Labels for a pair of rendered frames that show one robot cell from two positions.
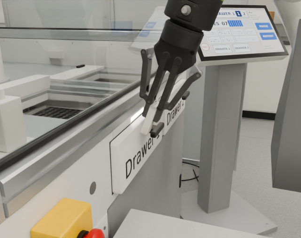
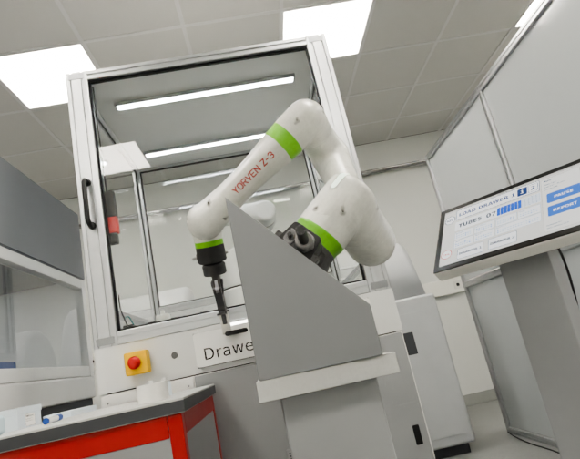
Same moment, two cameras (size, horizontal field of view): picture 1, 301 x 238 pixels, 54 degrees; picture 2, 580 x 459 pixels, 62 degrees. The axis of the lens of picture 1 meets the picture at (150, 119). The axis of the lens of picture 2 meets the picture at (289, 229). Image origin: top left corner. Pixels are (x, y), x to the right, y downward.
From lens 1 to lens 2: 1.63 m
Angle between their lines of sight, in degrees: 74
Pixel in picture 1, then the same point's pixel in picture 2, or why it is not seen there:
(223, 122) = (548, 362)
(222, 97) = (527, 319)
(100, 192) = (183, 361)
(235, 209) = not seen: outside the picture
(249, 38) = (524, 221)
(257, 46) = (534, 229)
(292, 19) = not seen: hidden behind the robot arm
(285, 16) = not seen: hidden behind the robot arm
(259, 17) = (561, 181)
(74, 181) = (157, 345)
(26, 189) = (126, 337)
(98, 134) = (178, 327)
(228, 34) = (489, 228)
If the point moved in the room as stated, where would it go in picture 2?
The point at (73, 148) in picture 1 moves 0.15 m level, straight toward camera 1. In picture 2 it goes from (158, 330) to (113, 337)
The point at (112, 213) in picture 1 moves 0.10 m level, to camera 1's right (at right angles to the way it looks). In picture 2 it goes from (198, 382) to (205, 381)
